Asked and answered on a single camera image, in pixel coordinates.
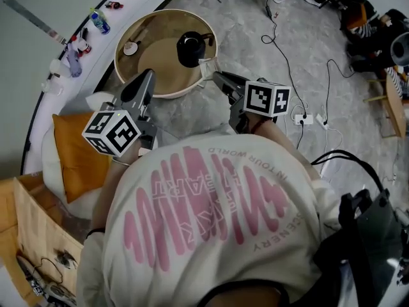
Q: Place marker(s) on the black kettle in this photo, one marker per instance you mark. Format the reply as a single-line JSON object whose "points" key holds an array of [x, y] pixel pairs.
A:
{"points": [[191, 50]]}

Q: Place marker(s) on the clear plastic bottle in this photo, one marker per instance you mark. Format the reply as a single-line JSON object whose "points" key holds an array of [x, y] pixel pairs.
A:
{"points": [[52, 86]]}

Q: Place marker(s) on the black shell chair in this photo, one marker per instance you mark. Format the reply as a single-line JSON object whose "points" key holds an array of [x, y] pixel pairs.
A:
{"points": [[401, 48]]}

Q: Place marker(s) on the white armchair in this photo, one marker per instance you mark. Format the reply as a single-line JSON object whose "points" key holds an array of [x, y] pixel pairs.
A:
{"points": [[52, 177]]}

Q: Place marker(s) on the white power strip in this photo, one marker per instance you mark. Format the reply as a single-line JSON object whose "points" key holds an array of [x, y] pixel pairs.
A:
{"points": [[302, 119], [322, 121]]}

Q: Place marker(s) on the orange cushion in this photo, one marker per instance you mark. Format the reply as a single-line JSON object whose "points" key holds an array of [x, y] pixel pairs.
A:
{"points": [[76, 158]]}

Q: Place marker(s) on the white cup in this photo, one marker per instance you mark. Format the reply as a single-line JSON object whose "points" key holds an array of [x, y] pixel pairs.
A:
{"points": [[130, 47]]}

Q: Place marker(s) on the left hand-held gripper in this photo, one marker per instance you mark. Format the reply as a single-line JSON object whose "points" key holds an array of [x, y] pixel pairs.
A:
{"points": [[112, 133]]}

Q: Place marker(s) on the person's left forearm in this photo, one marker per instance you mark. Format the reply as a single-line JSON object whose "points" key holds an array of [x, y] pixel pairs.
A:
{"points": [[107, 187]]}

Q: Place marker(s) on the small dark soda bottle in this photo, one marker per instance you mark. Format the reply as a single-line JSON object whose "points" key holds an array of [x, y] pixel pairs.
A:
{"points": [[114, 5]]}

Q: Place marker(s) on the wooden chair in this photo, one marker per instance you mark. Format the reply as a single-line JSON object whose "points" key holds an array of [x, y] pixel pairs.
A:
{"points": [[394, 107]]}

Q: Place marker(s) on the red-label bottle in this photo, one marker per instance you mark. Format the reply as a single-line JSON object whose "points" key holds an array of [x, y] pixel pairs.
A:
{"points": [[83, 45]]}

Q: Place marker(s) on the silver bangle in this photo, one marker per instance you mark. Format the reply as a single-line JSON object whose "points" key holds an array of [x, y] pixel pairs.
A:
{"points": [[120, 162]]}

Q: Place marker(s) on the cardboard box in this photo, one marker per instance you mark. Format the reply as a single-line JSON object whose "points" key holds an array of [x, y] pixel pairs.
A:
{"points": [[8, 209]]}

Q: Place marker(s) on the beige paper bag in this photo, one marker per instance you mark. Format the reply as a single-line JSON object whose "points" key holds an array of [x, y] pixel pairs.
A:
{"points": [[38, 222]]}

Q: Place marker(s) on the white window ledge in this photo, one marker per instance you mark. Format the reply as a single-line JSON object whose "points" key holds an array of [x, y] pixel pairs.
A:
{"points": [[143, 3]]}

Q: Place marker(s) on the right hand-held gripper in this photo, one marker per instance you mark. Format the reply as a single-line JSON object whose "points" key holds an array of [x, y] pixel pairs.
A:
{"points": [[266, 98]]}

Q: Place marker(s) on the metal blind bar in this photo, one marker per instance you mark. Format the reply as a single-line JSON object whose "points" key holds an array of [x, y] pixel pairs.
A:
{"points": [[32, 18]]}

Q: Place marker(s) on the round wooden side table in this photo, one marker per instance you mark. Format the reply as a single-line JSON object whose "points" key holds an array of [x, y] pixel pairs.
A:
{"points": [[159, 64]]}

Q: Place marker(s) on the person's right forearm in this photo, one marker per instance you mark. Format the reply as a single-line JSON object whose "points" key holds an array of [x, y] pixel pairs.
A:
{"points": [[281, 137]]}

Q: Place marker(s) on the black equipment bag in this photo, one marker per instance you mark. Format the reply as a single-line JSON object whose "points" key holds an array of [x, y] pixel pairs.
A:
{"points": [[367, 235]]}

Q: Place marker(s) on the blue-label bottle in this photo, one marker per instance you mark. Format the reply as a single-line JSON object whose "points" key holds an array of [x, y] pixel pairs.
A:
{"points": [[100, 22]]}

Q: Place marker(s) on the white pink-print shirt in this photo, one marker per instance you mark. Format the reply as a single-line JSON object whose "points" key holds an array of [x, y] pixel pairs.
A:
{"points": [[207, 251]]}

